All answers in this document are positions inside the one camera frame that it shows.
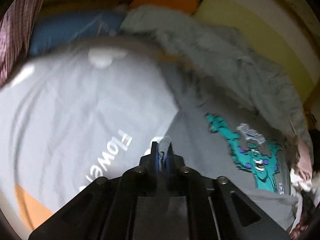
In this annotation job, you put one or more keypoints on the grey monster print sweatshirt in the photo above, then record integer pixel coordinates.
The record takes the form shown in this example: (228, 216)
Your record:
(217, 137)

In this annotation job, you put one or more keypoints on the yellow white striped headboard cushion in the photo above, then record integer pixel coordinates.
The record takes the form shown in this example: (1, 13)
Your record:
(272, 32)

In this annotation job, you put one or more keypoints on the folded white garment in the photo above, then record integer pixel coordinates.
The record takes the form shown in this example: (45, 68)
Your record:
(300, 181)

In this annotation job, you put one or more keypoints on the red checkered curtain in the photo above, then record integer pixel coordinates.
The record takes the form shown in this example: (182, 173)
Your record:
(16, 28)

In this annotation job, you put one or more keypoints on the grey-green crumpled blanket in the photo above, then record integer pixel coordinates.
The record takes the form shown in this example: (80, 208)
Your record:
(222, 53)

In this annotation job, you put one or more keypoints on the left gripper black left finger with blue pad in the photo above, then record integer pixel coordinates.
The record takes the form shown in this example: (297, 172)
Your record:
(150, 161)

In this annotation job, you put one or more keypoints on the blue pillow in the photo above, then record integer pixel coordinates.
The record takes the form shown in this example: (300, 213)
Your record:
(55, 31)

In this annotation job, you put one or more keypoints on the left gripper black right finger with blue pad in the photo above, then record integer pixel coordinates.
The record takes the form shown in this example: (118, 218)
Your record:
(171, 162)

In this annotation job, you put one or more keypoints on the light grey printed bedsheet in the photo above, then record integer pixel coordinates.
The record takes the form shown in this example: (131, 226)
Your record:
(82, 111)

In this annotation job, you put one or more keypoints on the folded pink garment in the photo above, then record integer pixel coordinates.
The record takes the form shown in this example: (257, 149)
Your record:
(302, 166)

